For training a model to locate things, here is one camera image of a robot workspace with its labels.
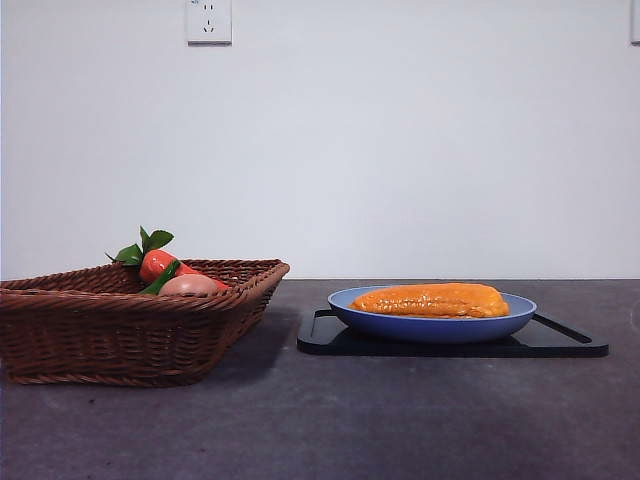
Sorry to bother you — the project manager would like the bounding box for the yellow-orange corn cob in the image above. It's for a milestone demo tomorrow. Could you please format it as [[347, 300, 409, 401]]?
[[348, 282, 511, 319]]

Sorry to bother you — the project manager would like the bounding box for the blue round plate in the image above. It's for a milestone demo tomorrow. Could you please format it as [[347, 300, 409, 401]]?
[[327, 285, 539, 344]]

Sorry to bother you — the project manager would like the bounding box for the brown wicker basket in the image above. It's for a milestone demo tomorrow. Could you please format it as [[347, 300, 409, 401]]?
[[0, 257, 292, 389]]

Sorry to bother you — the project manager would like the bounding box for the black rectangular tray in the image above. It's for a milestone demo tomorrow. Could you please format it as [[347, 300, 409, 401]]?
[[295, 307, 611, 359]]

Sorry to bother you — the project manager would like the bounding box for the orange carrot with green leaves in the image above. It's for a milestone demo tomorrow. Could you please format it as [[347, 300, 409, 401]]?
[[104, 225, 229, 295]]

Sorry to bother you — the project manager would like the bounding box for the white wall socket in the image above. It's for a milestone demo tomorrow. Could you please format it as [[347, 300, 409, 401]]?
[[186, 0, 233, 47]]

